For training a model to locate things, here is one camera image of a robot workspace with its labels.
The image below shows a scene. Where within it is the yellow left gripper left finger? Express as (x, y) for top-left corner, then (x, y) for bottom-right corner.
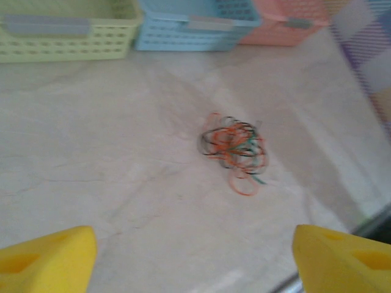
(0, 225), (98, 293)

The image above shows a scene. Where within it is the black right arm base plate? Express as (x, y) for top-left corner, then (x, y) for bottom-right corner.
(351, 204), (391, 242)

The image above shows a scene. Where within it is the pink plastic basket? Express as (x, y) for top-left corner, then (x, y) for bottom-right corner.
(238, 0), (332, 47)

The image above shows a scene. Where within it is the thin green cable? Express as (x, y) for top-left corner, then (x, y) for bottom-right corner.
(228, 128), (267, 186)

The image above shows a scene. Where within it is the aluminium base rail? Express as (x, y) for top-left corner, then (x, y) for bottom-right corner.
(274, 271), (304, 293)

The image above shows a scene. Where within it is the green plastic basket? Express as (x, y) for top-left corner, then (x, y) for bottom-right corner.
(0, 0), (144, 64)

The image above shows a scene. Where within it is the thin orange cable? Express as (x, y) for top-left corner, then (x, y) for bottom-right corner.
(205, 112), (260, 197)
(204, 112), (260, 197)

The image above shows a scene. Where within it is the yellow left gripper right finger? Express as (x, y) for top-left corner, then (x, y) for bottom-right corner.
(292, 225), (391, 293)

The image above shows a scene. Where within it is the blue plastic basket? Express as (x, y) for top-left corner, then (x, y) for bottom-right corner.
(133, 0), (263, 52)

